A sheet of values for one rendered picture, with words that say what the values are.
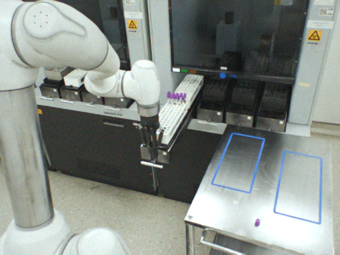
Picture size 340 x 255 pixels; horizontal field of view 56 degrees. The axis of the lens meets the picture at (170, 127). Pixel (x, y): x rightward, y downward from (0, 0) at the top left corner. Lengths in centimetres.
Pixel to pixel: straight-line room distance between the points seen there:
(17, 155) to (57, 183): 177
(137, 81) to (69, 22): 56
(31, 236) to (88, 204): 144
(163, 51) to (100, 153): 85
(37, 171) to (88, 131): 127
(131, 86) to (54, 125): 116
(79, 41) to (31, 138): 28
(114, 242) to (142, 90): 55
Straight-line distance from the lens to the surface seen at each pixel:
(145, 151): 142
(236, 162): 130
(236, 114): 163
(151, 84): 116
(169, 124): 144
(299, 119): 172
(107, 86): 117
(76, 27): 65
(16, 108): 78
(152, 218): 217
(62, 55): 66
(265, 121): 162
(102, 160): 221
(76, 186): 250
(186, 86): 175
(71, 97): 202
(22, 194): 88
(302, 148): 143
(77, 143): 223
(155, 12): 164
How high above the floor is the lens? 166
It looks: 34 degrees down
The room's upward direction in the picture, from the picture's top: 3 degrees counter-clockwise
